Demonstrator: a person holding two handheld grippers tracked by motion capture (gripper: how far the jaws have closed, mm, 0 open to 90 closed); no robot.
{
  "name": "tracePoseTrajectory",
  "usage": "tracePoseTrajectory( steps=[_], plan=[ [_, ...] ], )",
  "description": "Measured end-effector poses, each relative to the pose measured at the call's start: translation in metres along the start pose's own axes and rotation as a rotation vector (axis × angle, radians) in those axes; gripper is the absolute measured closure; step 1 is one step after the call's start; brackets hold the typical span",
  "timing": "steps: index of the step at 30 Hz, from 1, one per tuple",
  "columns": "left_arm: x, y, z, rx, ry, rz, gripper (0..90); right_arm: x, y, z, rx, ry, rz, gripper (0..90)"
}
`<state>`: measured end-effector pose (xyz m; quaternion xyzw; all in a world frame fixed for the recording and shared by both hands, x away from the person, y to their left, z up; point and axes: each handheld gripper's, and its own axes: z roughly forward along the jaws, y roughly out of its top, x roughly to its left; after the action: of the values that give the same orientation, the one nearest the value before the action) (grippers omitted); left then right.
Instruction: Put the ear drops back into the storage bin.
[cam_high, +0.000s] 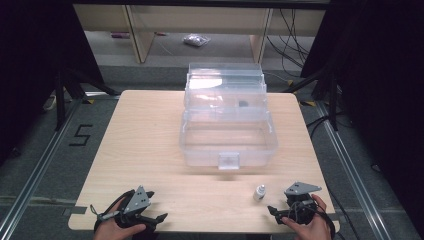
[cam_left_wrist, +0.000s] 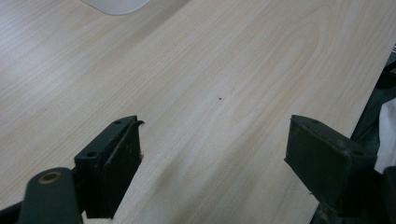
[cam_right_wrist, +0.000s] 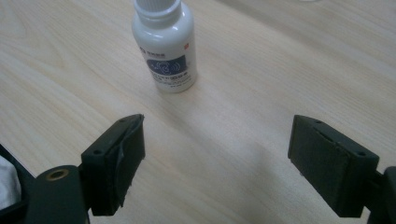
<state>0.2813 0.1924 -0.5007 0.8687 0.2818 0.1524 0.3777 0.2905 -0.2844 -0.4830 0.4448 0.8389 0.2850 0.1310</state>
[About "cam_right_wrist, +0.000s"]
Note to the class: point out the white plastic bottle blue label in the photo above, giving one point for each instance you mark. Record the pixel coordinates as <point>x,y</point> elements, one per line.
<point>168,53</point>

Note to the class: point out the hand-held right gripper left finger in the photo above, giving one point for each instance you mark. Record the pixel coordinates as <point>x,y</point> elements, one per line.
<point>113,165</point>

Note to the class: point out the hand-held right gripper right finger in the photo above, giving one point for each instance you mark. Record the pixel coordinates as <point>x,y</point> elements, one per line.
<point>333,168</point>

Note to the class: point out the white cloth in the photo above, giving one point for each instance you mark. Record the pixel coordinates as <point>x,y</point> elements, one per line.
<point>7,183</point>

